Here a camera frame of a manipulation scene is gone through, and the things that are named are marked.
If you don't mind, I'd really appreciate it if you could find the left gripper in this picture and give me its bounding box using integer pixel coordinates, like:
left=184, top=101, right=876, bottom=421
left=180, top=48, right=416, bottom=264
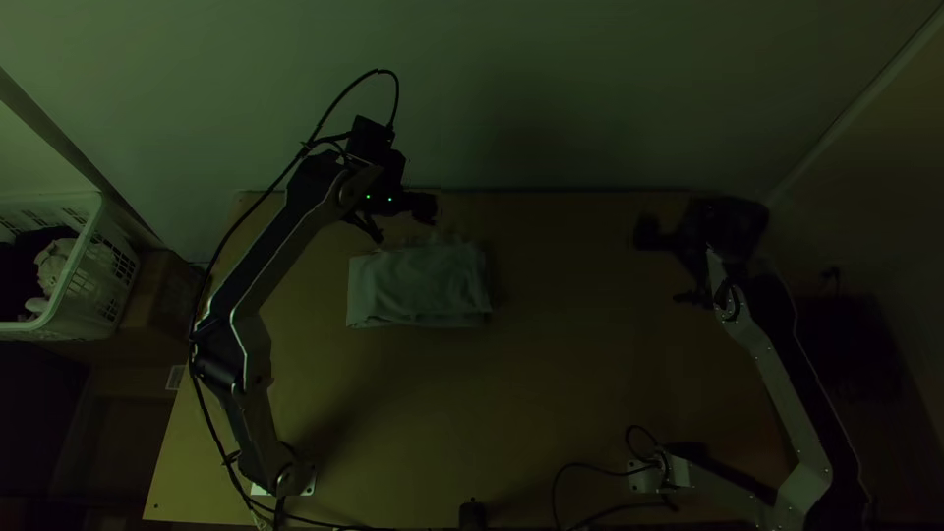
left=352, top=149, right=441, bottom=246

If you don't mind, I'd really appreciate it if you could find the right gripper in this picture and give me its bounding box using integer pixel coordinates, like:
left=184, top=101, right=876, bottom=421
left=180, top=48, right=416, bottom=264
left=631, top=194, right=773, bottom=308

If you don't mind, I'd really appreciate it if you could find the white t-shirt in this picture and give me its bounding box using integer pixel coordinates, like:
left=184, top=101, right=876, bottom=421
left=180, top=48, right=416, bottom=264
left=344, top=234, right=494, bottom=330

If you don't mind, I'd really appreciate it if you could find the brown cardboard box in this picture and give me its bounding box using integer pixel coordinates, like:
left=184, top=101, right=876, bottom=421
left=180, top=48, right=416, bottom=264
left=117, top=247, right=211, bottom=355

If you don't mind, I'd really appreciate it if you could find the white laundry basket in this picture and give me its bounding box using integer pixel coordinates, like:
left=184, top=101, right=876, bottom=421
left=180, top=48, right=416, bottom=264
left=0, top=191, right=143, bottom=343

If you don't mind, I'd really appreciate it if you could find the heap of clothes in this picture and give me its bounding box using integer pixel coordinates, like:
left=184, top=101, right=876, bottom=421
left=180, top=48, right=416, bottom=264
left=0, top=224, right=124, bottom=323

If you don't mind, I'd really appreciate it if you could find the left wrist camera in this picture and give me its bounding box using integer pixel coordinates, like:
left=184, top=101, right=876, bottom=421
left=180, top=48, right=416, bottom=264
left=347, top=114, right=398, bottom=158

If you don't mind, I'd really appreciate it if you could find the black cable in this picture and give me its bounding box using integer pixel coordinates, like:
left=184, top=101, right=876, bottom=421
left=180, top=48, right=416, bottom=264
left=187, top=67, right=403, bottom=531
left=551, top=461, right=640, bottom=531
left=624, top=424, right=669, bottom=467

